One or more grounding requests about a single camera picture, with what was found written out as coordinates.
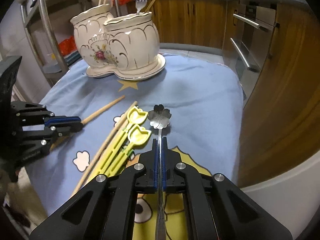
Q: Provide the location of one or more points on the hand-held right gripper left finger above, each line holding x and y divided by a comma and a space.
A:
155, 160

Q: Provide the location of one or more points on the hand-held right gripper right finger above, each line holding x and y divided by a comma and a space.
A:
164, 160

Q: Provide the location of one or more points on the built-in oven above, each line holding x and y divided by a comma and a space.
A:
252, 30

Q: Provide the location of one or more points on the yellow tulip plastic fork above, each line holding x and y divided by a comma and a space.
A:
138, 135
136, 115

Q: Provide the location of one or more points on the crumpled red plastic bag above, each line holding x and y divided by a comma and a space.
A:
67, 46

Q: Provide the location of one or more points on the wooden base cabinets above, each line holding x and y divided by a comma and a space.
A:
287, 92

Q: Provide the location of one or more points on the blue printed cloth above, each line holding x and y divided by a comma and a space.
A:
195, 110

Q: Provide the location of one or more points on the metal shelf rack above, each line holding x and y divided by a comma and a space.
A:
41, 17

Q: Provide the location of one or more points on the cream floral ceramic utensil holder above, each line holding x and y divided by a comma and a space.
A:
140, 47

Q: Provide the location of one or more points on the flower-shaped metal spoon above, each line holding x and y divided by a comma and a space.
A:
158, 117

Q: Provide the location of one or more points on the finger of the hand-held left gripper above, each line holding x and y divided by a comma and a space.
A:
62, 120
67, 129

